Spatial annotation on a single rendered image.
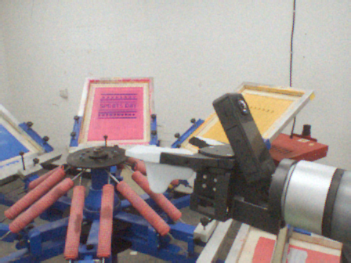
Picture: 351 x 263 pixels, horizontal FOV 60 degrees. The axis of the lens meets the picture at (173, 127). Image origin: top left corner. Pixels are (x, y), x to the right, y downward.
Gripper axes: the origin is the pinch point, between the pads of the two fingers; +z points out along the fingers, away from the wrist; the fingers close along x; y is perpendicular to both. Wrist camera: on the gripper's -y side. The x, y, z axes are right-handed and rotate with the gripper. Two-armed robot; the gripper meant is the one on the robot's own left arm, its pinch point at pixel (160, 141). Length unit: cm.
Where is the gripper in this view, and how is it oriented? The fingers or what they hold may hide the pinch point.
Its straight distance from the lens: 47.1
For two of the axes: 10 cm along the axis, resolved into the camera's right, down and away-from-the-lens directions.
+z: -7.9, -1.6, 6.0
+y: -0.8, 9.9, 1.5
